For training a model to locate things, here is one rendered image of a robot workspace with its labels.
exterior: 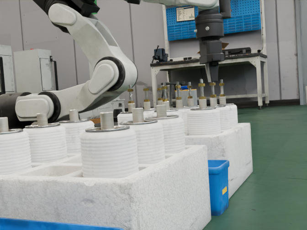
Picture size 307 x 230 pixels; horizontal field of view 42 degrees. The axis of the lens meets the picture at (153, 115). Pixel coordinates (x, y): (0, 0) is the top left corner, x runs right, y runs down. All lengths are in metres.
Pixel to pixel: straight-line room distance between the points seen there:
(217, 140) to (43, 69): 2.99
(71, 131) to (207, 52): 0.52
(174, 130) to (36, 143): 0.29
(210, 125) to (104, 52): 0.68
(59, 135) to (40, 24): 7.31
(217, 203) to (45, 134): 0.44
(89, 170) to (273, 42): 5.78
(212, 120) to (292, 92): 5.15
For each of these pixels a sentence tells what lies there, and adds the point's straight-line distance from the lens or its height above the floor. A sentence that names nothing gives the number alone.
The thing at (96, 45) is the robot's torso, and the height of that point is 0.52.
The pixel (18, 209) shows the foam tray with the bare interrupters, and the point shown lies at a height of 0.13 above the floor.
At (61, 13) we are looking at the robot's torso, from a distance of 1.76.
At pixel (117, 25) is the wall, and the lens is 7.22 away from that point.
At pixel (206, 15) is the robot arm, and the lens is 1.28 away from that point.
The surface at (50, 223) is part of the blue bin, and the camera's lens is 0.66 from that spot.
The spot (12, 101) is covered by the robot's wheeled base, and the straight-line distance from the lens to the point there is 1.95.
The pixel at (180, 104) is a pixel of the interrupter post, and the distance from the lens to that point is 1.33.
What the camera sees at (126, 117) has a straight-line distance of 1.24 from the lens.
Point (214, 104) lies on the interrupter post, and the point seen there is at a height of 0.26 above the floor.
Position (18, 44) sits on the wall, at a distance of 8.49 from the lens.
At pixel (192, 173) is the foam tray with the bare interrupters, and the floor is 0.14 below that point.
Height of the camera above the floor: 0.31
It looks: 3 degrees down
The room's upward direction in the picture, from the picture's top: 4 degrees counter-clockwise
